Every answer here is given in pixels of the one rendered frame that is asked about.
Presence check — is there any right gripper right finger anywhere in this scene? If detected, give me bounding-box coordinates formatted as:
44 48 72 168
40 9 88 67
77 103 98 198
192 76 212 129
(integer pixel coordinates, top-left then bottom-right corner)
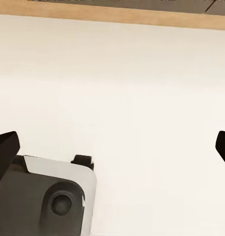
215 131 225 162

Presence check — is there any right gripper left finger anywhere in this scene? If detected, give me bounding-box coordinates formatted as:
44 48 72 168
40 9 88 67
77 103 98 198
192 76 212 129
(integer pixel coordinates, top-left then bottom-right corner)
0 131 20 181

